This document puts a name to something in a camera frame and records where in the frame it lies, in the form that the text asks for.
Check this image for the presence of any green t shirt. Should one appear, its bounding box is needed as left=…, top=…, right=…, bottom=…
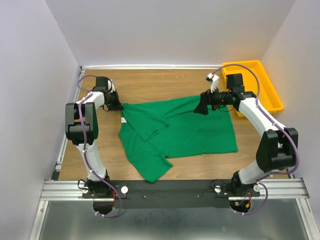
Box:
left=118, top=95, right=238, bottom=183

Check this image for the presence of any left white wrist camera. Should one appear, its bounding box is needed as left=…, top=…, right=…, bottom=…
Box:
left=107, top=79, right=116, bottom=93

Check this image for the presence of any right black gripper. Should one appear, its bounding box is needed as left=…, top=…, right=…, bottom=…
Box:
left=193, top=84, right=232, bottom=115

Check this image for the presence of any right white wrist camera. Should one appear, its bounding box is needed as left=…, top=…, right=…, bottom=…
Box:
left=206, top=73, right=220, bottom=93

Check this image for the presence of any yellow plastic tray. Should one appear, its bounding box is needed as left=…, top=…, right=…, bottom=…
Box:
left=222, top=60, right=284, bottom=114

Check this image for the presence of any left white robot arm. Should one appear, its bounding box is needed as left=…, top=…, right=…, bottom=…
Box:
left=65, top=76, right=124, bottom=198

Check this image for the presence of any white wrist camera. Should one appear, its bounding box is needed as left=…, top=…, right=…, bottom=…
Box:
left=206, top=73, right=220, bottom=93
left=107, top=79, right=116, bottom=93

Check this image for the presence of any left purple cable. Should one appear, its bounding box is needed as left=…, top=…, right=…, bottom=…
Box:
left=76, top=75, right=124, bottom=219

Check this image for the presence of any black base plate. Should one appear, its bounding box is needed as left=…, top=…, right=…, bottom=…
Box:
left=77, top=179, right=260, bottom=216

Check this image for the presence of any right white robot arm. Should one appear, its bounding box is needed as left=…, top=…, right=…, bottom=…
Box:
left=194, top=73, right=300, bottom=196

